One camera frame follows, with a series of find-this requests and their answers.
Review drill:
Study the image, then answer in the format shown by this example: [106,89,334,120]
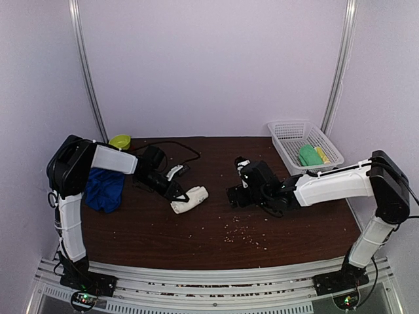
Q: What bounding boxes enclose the white perforated plastic basket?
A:
[267,120,344,175]

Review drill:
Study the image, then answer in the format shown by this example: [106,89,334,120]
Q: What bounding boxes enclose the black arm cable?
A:
[130,140,201,174]
[369,156,419,295]

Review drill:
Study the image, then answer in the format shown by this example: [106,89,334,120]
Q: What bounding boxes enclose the right round circuit board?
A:
[333,291,360,311]

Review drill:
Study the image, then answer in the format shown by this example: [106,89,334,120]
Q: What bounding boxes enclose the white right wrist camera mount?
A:
[234,156,251,174]

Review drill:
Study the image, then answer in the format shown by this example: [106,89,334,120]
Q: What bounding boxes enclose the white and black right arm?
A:
[227,150,410,289]

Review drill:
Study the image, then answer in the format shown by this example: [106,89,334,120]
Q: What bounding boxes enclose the right aluminium frame post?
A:
[321,0,358,135]

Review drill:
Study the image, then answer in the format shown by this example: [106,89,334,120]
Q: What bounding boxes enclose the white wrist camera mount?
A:
[234,156,251,174]
[166,164,184,181]

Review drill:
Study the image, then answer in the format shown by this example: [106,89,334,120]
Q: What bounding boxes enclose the white towel with blue emblem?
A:
[170,186,209,215]

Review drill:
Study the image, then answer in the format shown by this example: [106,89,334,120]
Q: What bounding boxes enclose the round circuit board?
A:
[333,291,360,311]
[70,292,98,312]

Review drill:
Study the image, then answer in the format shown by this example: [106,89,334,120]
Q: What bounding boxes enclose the left aluminium frame post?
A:
[68,0,109,142]

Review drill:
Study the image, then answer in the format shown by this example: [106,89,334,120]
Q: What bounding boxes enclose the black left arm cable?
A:
[130,140,201,174]

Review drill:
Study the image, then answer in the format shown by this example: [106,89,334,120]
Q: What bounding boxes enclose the left round circuit board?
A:
[70,292,98,312]

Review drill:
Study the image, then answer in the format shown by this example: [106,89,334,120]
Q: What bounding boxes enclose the lime green plastic bowl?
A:
[109,134,131,150]

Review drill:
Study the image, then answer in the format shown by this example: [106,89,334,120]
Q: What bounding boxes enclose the blue microfiber towel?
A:
[84,168,125,214]

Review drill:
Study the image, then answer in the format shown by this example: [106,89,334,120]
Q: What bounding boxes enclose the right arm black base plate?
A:
[312,271,369,296]

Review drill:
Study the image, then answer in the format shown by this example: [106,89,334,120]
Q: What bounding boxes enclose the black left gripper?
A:
[136,170,189,201]

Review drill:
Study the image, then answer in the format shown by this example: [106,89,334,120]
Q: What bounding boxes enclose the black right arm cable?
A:
[369,156,419,295]

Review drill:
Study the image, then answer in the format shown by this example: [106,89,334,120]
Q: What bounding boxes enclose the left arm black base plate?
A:
[60,272,117,297]

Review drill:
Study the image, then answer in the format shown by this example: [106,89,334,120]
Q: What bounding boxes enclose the rolled green towel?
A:
[299,145,323,167]

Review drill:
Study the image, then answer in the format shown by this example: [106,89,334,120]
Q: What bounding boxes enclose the aluminium frame post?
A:
[68,0,109,142]
[321,0,358,135]

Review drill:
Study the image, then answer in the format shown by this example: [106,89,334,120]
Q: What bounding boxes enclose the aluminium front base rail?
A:
[24,258,407,313]

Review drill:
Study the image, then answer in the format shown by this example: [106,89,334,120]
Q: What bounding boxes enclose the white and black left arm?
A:
[46,135,206,290]

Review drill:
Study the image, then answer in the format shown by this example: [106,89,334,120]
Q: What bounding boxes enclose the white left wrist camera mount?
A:
[166,164,184,181]

